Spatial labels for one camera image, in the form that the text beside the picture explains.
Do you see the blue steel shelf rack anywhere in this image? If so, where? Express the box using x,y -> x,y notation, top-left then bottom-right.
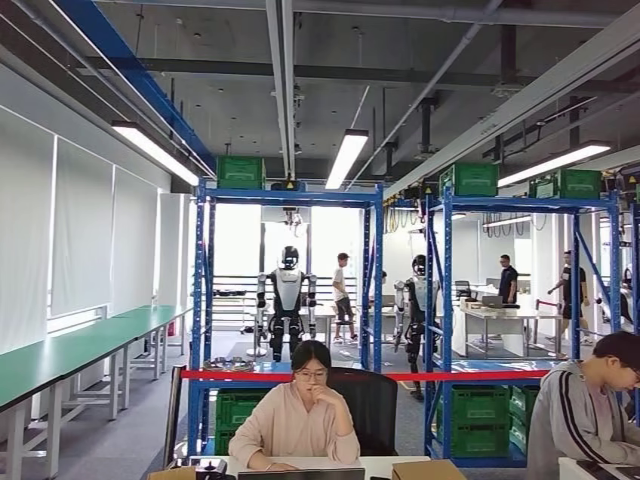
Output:
187,178 -> 385,458
629,198 -> 640,425
423,187 -> 622,468

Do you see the round metal part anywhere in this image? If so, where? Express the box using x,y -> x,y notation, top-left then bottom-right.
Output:
203,356 -> 255,374

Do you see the green-topped workbench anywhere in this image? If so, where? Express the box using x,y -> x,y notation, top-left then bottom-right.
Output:
0,304 -> 193,480

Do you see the person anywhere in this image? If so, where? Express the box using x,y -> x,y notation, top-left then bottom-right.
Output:
547,250 -> 591,342
228,339 -> 361,472
525,331 -> 640,480
498,254 -> 519,307
332,252 -> 358,344

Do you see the silver black humanoid robot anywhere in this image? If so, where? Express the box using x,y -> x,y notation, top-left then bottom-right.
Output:
393,254 -> 441,402
256,245 -> 318,362

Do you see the long ceiling light bar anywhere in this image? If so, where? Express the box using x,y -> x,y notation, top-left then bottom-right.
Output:
497,140 -> 612,189
111,121 -> 200,187
325,129 -> 370,191

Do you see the green plastic crate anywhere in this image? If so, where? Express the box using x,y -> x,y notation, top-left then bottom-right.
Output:
451,422 -> 511,458
216,155 -> 266,191
558,168 -> 602,200
439,162 -> 500,197
509,417 -> 528,455
509,386 -> 540,425
451,386 -> 511,425
528,175 -> 560,199
214,389 -> 271,457

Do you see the black office chair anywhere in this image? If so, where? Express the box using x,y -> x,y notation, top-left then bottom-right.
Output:
327,367 -> 399,457

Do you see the red barrier tape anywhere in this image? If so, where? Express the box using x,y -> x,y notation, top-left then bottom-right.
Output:
180,369 -> 551,384

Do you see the white roller blind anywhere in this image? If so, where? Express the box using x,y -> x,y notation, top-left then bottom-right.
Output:
110,165 -> 159,314
0,105 -> 55,356
50,137 -> 115,318

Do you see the white work table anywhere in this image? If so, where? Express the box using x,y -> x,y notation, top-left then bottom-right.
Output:
460,304 -> 564,359

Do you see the closed cardboard box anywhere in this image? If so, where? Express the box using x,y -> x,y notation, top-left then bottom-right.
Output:
391,459 -> 467,480

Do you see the blue ceiling beam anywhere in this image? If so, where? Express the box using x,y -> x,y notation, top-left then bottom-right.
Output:
52,0 -> 216,177

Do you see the open cardboard box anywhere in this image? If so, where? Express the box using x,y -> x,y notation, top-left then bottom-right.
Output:
146,465 -> 197,480

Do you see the grey overhead rail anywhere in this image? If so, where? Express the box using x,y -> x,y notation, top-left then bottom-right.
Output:
265,0 -> 296,181
385,19 -> 640,200

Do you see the black barrier post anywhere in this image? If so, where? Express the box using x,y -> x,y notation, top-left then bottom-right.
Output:
163,365 -> 186,468

